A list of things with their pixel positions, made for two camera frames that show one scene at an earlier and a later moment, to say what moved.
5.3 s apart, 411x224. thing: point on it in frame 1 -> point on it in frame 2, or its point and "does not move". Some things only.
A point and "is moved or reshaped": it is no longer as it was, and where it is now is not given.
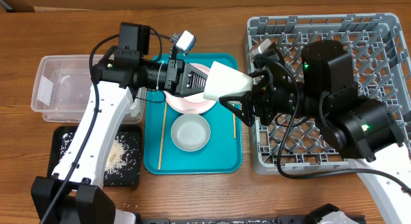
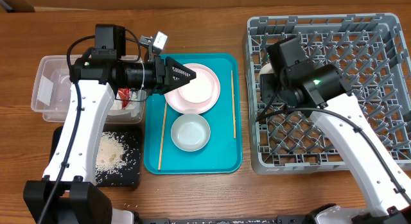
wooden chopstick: (234, 122) does not move
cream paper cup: (224, 81) is moved or reshaped
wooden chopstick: (163, 135) does not move
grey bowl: (190, 132) does not move
